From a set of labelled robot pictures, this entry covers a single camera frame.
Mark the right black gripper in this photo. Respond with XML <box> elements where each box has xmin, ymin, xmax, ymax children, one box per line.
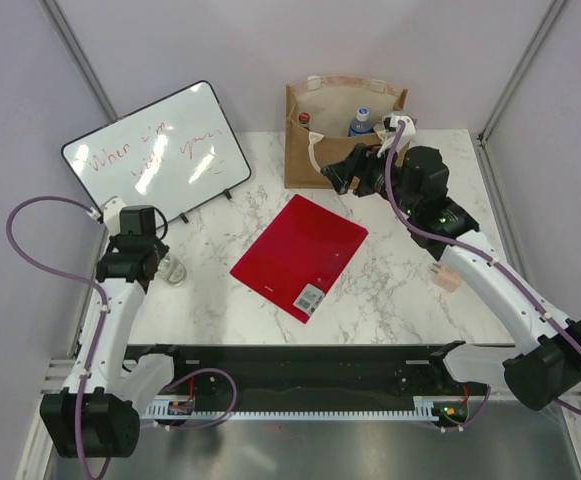
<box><xmin>320</xmin><ymin>140</ymin><xmax>419</xmax><ymax>217</ymax></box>

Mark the green cap glass bottle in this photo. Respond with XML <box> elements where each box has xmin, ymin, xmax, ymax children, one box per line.
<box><xmin>157</xmin><ymin>253</ymin><xmax>187</xmax><ymax>286</ymax></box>

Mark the blue label plastic bottle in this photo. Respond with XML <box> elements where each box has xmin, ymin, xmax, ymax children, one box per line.
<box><xmin>348</xmin><ymin>107</ymin><xmax>374</xmax><ymax>137</ymax></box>

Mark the red cap cola bottle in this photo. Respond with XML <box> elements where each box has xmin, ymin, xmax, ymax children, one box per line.
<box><xmin>297</xmin><ymin>112</ymin><xmax>311</xmax><ymax>131</ymax></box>

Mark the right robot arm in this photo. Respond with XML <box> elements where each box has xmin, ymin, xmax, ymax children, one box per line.
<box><xmin>320</xmin><ymin>144</ymin><xmax>581</xmax><ymax>411</ymax></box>

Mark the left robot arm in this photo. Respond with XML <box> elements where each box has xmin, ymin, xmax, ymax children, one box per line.
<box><xmin>40</xmin><ymin>206</ymin><xmax>190</xmax><ymax>458</ymax></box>

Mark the jute canvas tote bag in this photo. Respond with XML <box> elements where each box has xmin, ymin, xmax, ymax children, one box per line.
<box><xmin>284</xmin><ymin>75</ymin><xmax>408</xmax><ymax>189</ymax></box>

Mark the red plastic folder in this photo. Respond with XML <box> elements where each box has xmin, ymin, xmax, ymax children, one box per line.
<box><xmin>231</xmin><ymin>195</ymin><xmax>368</xmax><ymax>324</ymax></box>

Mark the white dry-erase board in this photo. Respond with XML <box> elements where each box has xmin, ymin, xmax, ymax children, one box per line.
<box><xmin>61</xmin><ymin>80</ymin><xmax>252</xmax><ymax>221</ymax></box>

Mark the pink cube power adapter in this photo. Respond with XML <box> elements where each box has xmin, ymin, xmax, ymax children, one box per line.
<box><xmin>431</xmin><ymin>263</ymin><xmax>462</xmax><ymax>292</ymax></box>

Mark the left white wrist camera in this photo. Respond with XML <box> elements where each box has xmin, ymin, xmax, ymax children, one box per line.
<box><xmin>88</xmin><ymin>196</ymin><xmax>125</xmax><ymax>236</ymax></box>

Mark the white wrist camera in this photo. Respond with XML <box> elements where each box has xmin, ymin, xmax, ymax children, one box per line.
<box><xmin>88</xmin><ymin>196</ymin><xmax>125</xmax><ymax>236</ymax></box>
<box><xmin>374</xmin><ymin>111</ymin><xmax>416</xmax><ymax>156</ymax></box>

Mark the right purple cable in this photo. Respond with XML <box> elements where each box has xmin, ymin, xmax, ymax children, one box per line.
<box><xmin>384</xmin><ymin>119</ymin><xmax>581</xmax><ymax>432</ymax></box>

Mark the purple cable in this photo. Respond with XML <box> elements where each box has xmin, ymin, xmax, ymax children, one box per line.
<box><xmin>384</xmin><ymin>119</ymin><xmax>581</xmax><ymax>432</ymax></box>
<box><xmin>7</xmin><ymin>195</ymin><xmax>239</xmax><ymax>480</ymax></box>

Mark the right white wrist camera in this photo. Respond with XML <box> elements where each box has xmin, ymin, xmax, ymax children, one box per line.
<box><xmin>374</xmin><ymin>111</ymin><xmax>416</xmax><ymax>156</ymax></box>

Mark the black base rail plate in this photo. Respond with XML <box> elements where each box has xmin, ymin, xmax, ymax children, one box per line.
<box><xmin>125</xmin><ymin>344</ymin><xmax>486</xmax><ymax>398</ymax></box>

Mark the aluminium frame rail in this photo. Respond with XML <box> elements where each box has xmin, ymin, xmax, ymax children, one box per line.
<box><xmin>470</xmin><ymin>133</ymin><xmax>532</xmax><ymax>284</ymax></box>

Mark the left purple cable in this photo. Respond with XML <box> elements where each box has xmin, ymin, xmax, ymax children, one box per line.
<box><xmin>7</xmin><ymin>195</ymin><xmax>239</xmax><ymax>480</ymax></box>

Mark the white slotted cable duct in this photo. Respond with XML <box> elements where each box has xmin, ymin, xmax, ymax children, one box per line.
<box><xmin>140</xmin><ymin>395</ymin><xmax>469</xmax><ymax>422</ymax></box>

